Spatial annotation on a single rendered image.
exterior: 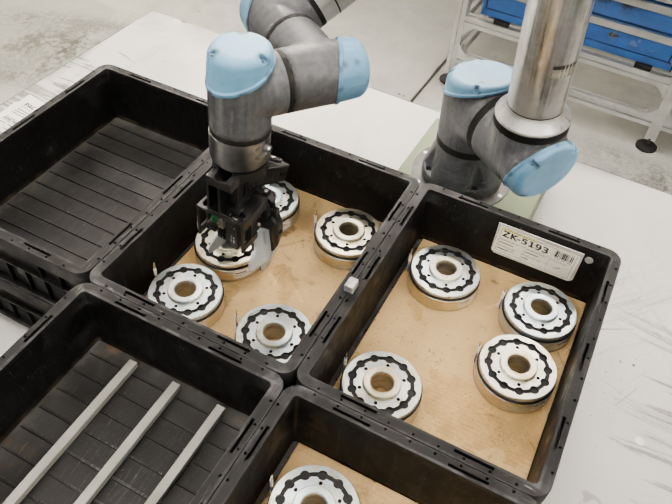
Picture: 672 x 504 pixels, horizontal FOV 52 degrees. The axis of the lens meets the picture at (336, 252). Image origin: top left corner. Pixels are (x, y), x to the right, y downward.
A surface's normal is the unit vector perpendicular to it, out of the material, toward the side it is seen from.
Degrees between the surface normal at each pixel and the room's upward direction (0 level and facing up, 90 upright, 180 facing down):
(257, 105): 91
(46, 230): 0
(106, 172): 0
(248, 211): 2
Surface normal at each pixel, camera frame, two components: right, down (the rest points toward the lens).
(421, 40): 0.06, -0.68
